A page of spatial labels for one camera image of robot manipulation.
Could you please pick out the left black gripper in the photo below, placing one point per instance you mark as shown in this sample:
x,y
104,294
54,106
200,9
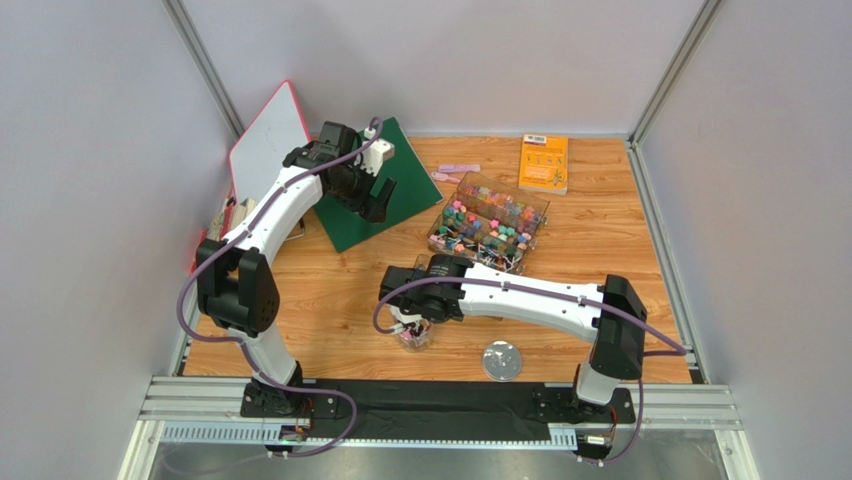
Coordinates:
x,y
368,205

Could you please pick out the clear compartment candy box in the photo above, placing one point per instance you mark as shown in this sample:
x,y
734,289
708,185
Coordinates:
x,y
489,222

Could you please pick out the clear plastic jar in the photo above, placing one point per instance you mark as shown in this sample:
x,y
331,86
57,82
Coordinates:
x,y
416,337

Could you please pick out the silver round jar lid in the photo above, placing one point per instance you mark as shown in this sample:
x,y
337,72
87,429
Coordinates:
x,y
501,361

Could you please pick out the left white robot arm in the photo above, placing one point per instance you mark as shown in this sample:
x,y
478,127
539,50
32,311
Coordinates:
x,y
233,279

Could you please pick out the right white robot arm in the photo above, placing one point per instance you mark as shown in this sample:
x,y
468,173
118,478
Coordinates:
x,y
610,317

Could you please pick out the green cutting mat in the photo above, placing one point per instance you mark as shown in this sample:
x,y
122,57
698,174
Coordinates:
x,y
414,193

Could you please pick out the pink highlighter pen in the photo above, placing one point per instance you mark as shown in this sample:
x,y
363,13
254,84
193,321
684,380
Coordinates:
x,y
458,168

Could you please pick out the stack of books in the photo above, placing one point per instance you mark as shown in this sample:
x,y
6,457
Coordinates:
x,y
232,214

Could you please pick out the orange yellow book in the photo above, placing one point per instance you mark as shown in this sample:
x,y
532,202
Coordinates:
x,y
543,163

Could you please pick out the black base mat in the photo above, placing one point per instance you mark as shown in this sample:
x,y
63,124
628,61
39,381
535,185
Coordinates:
x,y
432,410

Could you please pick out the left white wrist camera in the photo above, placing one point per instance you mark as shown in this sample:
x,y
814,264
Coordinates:
x,y
377,153

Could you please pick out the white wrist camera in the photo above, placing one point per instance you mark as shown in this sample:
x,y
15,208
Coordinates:
x,y
402,321
377,153

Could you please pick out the white board pink frame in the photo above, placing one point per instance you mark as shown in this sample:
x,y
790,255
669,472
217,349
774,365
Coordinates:
x,y
256,158

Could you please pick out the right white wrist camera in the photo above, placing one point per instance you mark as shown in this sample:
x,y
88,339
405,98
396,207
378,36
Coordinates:
x,y
402,321

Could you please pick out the aluminium front rail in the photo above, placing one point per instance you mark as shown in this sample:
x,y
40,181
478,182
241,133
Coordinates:
x,y
187,410

